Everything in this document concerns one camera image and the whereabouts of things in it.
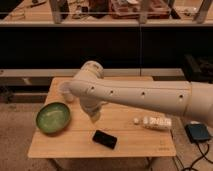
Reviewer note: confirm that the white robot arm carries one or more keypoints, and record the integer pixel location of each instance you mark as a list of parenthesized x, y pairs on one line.
[(192, 100)]

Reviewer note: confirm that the translucent plastic cup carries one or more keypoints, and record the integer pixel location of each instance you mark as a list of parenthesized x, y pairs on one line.
[(64, 90)]

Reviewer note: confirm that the small white bottle cap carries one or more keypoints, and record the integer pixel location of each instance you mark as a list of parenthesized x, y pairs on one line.
[(136, 121)]

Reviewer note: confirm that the black smartphone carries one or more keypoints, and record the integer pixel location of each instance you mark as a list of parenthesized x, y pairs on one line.
[(104, 139)]

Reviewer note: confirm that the white plastic bottle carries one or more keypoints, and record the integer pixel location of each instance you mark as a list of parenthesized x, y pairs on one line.
[(159, 123)]

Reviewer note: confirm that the green bowl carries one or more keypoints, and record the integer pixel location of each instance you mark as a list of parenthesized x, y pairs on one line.
[(53, 117)]

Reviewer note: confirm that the wooden folding table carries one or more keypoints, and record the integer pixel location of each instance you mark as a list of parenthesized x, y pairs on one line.
[(75, 141)]

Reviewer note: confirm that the long workbench shelf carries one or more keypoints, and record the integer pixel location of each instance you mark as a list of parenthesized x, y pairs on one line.
[(32, 45)]

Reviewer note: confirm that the red tray on shelf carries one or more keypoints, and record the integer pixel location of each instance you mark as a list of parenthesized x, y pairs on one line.
[(130, 9)]

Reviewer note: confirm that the blue black power box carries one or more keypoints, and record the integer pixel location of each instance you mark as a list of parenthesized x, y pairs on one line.
[(197, 133)]

